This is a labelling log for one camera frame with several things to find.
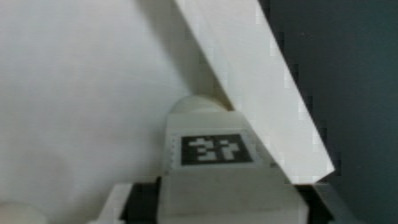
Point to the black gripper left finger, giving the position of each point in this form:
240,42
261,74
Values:
140,207

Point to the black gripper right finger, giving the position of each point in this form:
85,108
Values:
320,214

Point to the white leg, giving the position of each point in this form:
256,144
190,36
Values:
224,185

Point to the white square table top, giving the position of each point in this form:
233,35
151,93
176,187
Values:
103,60

